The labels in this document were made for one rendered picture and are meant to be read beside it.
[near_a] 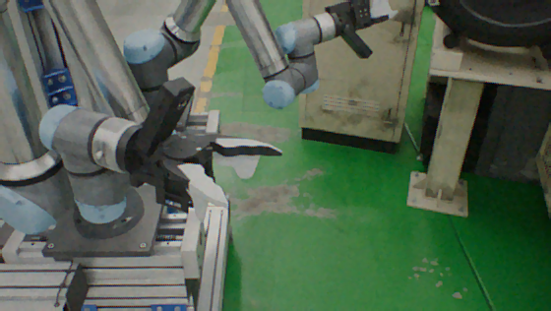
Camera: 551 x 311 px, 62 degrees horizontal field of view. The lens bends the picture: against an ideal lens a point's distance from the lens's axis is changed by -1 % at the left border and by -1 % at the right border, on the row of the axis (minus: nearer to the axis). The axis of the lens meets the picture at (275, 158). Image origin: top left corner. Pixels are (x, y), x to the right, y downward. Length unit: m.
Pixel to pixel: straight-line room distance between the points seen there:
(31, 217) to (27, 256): 0.31
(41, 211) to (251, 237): 1.27
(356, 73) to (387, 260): 0.94
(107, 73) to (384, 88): 1.76
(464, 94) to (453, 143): 0.23
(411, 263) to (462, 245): 0.26
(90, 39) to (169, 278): 0.56
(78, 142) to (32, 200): 0.19
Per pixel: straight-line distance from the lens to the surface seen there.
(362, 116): 2.47
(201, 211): 0.57
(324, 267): 1.91
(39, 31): 1.13
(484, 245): 2.17
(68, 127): 0.72
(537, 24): 1.52
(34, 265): 1.17
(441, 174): 2.22
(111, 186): 0.78
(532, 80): 1.63
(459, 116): 2.07
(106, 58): 0.82
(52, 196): 0.88
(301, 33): 1.25
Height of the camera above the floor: 1.41
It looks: 35 degrees down
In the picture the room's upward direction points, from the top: straight up
